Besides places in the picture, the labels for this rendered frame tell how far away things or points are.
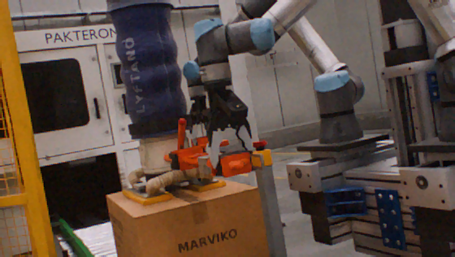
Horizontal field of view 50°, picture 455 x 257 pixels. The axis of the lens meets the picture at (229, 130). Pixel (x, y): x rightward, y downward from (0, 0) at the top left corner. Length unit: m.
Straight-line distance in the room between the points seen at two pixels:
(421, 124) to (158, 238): 0.84
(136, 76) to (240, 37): 0.60
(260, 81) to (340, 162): 10.36
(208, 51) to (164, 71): 0.51
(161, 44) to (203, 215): 0.60
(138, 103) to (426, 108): 0.91
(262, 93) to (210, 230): 10.49
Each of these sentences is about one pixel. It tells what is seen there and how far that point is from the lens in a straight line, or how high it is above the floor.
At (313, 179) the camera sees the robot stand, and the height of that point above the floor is 0.95.
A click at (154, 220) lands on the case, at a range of 1.47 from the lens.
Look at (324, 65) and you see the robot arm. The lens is 1.83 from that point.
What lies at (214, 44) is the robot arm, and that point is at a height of 1.37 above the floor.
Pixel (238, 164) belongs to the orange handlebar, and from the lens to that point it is 1.17.
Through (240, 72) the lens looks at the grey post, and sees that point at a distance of 4.67.
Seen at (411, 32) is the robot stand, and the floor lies 1.34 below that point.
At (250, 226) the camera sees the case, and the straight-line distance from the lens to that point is 1.57.
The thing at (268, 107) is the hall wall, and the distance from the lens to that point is 12.00.
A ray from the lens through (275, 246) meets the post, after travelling 2.23.
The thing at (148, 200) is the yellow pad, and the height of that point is 0.96.
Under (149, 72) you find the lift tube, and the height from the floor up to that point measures 1.37.
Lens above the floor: 1.22
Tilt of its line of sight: 3 degrees down
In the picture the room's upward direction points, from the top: 10 degrees counter-clockwise
